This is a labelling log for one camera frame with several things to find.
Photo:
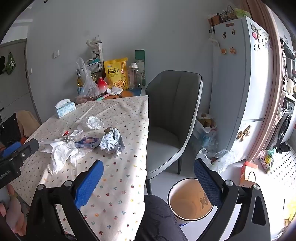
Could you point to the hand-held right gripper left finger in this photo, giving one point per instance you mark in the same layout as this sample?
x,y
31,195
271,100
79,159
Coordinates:
x,y
89,183

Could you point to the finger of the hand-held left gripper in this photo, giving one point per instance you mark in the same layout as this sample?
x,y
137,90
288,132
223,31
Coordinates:
x,y
30,146
11,148

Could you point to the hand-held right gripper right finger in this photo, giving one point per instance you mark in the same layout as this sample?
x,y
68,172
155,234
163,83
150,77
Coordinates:
x,y
207,183

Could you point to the white trash bin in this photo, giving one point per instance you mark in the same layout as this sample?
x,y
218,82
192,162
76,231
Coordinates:
x,y
185,204

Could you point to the blue snack packet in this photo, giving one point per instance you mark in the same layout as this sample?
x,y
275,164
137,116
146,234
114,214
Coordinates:
x,y
87,142

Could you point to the torn white red wrapper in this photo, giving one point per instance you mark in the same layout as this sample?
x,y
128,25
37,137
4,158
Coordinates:
x,y
74,134

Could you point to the printed paper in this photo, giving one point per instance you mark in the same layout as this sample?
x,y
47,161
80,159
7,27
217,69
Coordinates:
x,y
112,143

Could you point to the clear plastic wrapper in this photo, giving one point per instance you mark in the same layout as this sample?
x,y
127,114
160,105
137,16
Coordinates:
x,y
94,122

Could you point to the person's left hand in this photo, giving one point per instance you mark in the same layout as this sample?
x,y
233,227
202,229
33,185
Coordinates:
x,y
16,215

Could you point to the orange chair seat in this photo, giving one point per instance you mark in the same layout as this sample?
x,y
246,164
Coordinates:
x,y
23,140

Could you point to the dark cloth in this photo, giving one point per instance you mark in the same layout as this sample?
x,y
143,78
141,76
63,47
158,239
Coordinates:
x,y
9,129

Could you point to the beige cloth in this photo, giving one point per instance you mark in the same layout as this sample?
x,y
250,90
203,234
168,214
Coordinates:
x,y
27,122

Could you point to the white plastic bag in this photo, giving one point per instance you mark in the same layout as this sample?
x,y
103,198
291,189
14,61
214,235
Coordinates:
x,y
222,160

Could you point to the orange cardboard box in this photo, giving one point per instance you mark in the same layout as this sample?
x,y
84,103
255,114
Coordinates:
x,y
247,171

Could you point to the blue tissue box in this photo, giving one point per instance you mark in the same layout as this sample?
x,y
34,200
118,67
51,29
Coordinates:
x,y
66,111

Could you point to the plastic bag with groceries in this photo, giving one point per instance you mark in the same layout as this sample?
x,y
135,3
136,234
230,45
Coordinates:
x,y
207,129

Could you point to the grey cabinet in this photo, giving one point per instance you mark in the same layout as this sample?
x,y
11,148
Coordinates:
x,y
16,92

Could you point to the gold fridge magnet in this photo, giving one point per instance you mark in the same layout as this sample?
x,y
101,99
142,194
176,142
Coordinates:
x,y
244,134

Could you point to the floral white tablecloth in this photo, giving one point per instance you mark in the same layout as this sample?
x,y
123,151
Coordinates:
x,y
120,129

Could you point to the person's leg dark pants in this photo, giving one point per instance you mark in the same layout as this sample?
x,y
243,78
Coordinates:
x,y
157,220

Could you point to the green yellow printed bag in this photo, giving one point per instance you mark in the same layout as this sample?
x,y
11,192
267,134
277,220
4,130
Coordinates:
x,y
267,160

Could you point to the yellow oil bottle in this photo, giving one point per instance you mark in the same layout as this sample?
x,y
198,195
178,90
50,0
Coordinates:
x,y
79,82

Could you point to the clear plastic bag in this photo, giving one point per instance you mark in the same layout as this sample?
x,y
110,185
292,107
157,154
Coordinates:
x,y
89,88

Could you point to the green hanging ornament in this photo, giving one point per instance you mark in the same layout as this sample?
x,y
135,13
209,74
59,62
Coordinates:
x,y
10,63

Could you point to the teal plastic pen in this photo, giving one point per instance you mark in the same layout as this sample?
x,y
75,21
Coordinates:
x,y
101,97

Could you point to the grey upholstered chair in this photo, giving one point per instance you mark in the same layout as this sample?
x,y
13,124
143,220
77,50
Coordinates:
x,y
171,97

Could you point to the red jar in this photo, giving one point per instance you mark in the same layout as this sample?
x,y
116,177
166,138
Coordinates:
x,y
102,85

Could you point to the small crumpled white tissue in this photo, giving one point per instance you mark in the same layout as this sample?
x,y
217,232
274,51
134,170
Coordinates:
x,y
114,90

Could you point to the orange blue table mat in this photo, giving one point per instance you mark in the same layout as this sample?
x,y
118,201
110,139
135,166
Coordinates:
x,y
129,92

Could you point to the washing machine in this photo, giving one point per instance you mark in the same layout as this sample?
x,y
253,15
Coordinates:
x,y
285,122

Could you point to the white refrigerator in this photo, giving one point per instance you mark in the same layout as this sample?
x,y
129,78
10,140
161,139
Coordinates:
x,y
233,81

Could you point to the yellow snack bag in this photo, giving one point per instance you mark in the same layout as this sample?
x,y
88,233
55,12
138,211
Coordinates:
x,y
115,71

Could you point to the clear water bottle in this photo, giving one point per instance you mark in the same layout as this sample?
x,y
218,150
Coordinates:
x,y
134,78

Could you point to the white milk carton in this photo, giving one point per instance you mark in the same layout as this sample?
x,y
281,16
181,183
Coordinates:
x,y
98,52

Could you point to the tall green box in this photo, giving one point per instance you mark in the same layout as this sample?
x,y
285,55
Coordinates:
x,y
140,58

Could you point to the orange black fridge magnet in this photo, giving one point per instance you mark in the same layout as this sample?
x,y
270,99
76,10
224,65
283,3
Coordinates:
x,y
232,50

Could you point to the cluster of fridge magnets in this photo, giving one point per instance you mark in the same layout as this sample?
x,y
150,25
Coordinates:
x,y
261,37

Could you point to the brown cardboard box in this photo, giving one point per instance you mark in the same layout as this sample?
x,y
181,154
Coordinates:
x,y
214,20

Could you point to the green packet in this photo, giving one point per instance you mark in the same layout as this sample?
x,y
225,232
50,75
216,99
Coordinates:
x,y
242,12

